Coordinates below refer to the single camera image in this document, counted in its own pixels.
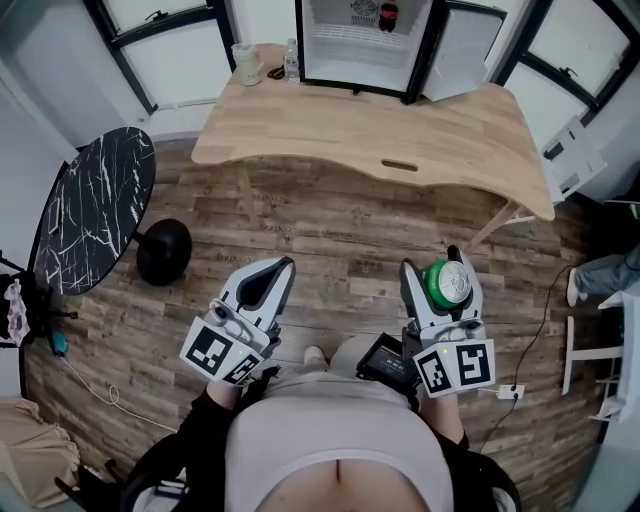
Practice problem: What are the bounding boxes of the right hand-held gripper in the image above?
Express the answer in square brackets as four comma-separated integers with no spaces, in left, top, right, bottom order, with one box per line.
[398,244,497,400]

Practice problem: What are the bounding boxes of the person's body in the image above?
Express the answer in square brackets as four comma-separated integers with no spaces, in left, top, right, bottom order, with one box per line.
[119,332,524,512]

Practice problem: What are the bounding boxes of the white floor cable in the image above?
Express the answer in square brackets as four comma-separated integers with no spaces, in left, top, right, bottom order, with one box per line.
[62,352,180,435]

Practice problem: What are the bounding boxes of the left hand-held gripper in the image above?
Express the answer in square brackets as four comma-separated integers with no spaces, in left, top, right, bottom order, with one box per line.
[178,256,297,387]

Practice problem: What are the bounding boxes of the black marble round table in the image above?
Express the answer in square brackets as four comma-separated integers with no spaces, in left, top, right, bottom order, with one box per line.
[28,126,194,297]

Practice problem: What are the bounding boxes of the green drink can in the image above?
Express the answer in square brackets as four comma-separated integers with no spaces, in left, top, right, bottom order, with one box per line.
[422,259,474,311]

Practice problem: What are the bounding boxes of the dark cola bottle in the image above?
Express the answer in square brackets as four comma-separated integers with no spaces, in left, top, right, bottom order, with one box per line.
[378,0,403,34]

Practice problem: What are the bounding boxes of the black chair base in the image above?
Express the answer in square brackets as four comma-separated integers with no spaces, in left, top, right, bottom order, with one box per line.
[54,459,126,512]

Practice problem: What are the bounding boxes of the cream tumbler with rope strap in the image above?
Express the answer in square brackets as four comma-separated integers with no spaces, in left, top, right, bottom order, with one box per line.
[230,42,264,87]

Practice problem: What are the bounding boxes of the black display device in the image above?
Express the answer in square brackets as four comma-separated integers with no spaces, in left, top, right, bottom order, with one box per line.
[355,332,421,394]

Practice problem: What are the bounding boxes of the black metal stand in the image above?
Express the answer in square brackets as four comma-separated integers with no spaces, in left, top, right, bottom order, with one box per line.
[0,249,79,351]

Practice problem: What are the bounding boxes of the white plastic rack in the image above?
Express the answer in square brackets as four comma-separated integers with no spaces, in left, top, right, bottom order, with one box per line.
[542,117,609,204]

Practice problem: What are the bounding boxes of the black floor cable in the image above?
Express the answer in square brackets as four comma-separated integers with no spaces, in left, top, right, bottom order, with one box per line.
[477,263,584,455]

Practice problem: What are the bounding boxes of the black mini fridge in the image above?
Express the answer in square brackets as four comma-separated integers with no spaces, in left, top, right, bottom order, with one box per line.
[294,0,509,106]

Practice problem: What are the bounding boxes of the pink patterned cloth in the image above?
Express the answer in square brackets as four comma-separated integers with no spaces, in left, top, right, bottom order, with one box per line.
[3,278,31,346]

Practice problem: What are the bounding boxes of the clear water bottle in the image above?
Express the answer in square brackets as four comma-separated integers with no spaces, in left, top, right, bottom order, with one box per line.
[282,38,301,85]

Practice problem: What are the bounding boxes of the white side table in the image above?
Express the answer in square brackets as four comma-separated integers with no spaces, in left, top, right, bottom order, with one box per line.
[562,289,640,426]

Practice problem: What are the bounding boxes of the person's left forearm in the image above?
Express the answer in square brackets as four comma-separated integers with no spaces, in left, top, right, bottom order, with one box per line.
[169,382,251,451]

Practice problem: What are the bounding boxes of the person's right forearm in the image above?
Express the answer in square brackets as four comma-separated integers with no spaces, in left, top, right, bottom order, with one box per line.
[418,392,471,451]

